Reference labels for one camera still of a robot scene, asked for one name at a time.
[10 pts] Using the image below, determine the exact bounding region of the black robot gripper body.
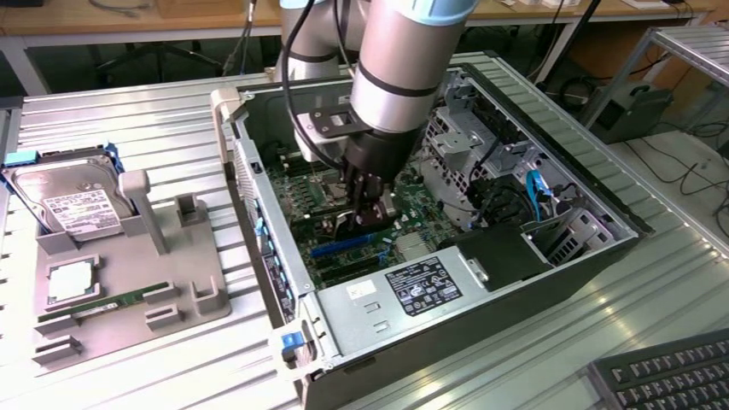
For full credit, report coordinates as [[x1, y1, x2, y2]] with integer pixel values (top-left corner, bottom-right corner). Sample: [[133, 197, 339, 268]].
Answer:
[[339, 127, 418, 185]]

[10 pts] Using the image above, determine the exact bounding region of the CPU socket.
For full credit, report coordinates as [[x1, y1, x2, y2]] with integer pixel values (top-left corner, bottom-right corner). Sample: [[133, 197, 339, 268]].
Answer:
[[316, 173, 351, 202]]

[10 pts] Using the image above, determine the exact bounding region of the green motherboard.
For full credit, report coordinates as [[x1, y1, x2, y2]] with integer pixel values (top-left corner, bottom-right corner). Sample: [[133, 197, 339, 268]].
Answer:
[[266, 143, 462, 291]]

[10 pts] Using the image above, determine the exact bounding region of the silver chipset heatsink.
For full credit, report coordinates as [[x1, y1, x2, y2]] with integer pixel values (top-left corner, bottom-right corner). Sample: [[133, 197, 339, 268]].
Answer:
[[395, 236, 434, 262]]

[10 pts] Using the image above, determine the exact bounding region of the blue expansion slot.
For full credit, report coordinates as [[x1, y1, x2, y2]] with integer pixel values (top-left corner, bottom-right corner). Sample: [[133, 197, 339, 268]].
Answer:
[[309, 237, 366, 258]]

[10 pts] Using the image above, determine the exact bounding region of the black RAM slot bank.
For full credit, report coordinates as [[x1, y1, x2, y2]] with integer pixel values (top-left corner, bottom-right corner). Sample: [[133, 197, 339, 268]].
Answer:
[[278, 151, 313, 176]]

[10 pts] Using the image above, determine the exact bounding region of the silver disk bay cage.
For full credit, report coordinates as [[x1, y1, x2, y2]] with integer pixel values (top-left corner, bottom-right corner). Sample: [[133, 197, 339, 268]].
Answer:
[[423, 106, 502, 226]]

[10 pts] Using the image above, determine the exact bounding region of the black expansion slot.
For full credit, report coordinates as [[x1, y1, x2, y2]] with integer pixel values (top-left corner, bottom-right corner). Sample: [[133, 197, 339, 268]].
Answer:
[[316, 255, 381, 275]]

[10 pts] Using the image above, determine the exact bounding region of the black fan shroud box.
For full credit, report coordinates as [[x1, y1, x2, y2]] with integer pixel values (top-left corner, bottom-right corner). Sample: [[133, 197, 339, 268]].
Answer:
[[454, 225, 554, 294]]

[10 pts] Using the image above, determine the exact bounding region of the grey power supply unit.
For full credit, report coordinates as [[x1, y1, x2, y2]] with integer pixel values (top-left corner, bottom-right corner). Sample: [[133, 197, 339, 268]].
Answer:
[[316, 245, 490, 358]]

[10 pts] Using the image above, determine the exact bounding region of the open black PC case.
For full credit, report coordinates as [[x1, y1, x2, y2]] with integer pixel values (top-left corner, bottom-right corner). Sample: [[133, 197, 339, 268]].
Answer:
[[209, 50, 655, 410]]

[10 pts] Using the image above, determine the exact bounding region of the grey parts rack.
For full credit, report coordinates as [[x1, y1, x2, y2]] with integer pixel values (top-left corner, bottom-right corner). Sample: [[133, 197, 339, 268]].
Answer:
[[30, 168, 233, 378]]

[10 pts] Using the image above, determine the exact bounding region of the silver hard disk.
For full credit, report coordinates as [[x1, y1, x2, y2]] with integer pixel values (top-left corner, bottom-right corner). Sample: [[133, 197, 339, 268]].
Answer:
[[10, 155, 126, 243]]

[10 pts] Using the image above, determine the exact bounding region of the silver CPU chip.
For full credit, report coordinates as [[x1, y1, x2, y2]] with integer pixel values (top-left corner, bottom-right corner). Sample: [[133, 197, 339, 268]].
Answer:
[[45, 262, 96, 300]]

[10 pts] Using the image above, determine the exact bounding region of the silver hard disk drive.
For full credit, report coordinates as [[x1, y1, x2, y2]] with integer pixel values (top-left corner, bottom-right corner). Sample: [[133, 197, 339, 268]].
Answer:
[[0, 143, 125, 234]]

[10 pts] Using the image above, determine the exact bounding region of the black keyboard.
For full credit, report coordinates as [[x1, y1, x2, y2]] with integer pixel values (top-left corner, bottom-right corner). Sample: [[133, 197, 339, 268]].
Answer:
[[585, 328, 729, 410]]

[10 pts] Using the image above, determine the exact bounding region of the black power wire bundle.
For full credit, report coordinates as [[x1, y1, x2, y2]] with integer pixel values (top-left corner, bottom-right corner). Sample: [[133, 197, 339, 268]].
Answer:
[[470, 174, 537, 227]]

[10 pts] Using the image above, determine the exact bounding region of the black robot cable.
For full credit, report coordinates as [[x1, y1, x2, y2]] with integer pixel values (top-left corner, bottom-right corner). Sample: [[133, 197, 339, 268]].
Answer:
[[282, 0, 321, 146]]

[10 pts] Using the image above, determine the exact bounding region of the blue data wire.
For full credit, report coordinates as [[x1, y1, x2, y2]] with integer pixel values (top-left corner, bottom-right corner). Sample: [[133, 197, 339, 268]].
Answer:
[[526, 169, 553, 223]]

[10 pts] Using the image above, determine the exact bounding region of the grey hanging cable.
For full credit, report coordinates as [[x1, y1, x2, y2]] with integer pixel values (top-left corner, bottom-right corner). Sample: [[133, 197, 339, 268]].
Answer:
[[224, 0, 256, 77]]

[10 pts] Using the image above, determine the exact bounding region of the black box with handle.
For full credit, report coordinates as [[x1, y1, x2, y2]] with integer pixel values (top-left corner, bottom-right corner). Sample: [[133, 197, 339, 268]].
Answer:
[[591, 85, 674, 145]]

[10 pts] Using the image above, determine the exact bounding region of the wooden desk white frame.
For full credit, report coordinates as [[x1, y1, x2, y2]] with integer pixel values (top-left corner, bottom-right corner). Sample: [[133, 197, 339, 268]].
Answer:
[[0, 0, 713, 97]]

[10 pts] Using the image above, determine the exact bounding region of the grey metal shelf frame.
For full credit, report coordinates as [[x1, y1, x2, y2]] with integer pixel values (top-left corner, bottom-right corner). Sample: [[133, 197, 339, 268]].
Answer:
[[583, 26, 729, 133]]

